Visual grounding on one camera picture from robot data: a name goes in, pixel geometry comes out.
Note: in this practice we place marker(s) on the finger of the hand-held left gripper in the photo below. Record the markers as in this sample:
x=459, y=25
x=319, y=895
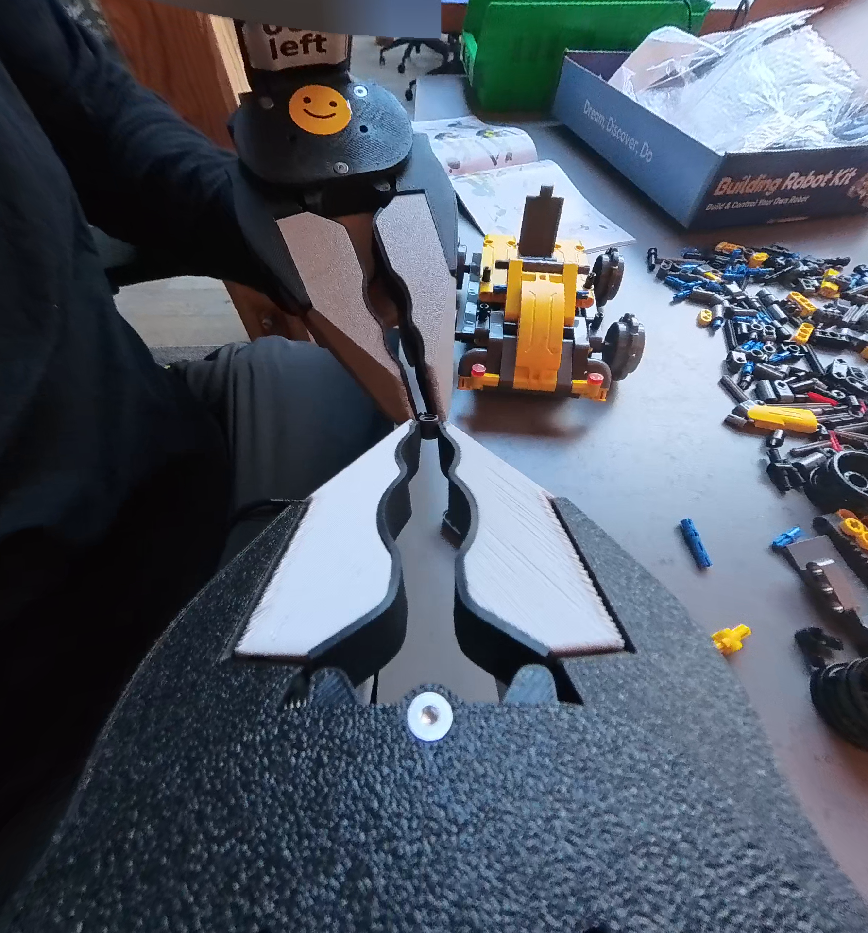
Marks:
x=317, y=277
x=419, y=277

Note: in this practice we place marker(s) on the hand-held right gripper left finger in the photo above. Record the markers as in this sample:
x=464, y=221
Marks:
x=332, y=568

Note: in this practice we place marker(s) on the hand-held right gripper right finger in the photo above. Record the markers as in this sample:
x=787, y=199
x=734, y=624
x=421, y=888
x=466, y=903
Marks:
x=536, y=568

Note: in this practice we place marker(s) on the black toy beam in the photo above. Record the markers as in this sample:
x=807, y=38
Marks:
x=428, y=424

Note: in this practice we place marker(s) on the person's left forearm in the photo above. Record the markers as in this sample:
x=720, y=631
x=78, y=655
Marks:
x=149, y=146

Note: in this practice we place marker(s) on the grey desk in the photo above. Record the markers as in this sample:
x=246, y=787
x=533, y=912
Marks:
x=623, y=474

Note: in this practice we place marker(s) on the black office chair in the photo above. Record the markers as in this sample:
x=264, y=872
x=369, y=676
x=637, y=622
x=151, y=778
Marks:
x=426, y=51

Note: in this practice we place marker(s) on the instruction booklet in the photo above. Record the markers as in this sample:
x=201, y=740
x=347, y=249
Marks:
x=492, y=197

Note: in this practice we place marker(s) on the yellow toy brick car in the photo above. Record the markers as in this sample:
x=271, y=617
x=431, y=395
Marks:
x=536, y=328

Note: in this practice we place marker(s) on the person's dark pants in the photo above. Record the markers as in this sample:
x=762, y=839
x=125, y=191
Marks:
x=295, y=408

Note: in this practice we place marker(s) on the green plastic bin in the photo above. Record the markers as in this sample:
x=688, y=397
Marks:
x=550, y=51

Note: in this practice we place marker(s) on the yellow toy connector pin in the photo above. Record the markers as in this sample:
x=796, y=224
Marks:
x=730, y=638

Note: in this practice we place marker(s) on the brown wooden panel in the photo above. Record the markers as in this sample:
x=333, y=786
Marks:
x=171, y=58

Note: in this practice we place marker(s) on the blue cardboard box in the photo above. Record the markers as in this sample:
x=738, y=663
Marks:
x=623, y=146

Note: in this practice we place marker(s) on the light blue toy axle pin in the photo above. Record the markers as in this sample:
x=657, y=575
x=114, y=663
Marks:
x=787, y=537

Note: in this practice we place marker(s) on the yellow curved toy panel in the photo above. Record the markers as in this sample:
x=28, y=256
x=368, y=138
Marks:
x=780, y=417

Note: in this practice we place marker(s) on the black angled toy connector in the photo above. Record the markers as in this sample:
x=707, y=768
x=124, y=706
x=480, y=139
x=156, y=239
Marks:
x=816, y=643

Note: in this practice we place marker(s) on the person's black jacket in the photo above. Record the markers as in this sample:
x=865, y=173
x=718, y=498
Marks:
x=40, y=437

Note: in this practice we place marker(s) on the black toy gear rack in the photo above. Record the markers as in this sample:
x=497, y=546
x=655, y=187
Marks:
x=860, y=550

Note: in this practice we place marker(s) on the black toy wheel rim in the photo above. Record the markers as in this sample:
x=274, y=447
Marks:
x=853, y=477

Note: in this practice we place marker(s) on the pile of toy brick parts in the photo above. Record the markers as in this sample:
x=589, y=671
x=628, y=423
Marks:
x=769, y=328

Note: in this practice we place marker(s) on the black spoked toy wheel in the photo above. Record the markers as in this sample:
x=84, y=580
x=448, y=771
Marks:
x=860, y=700

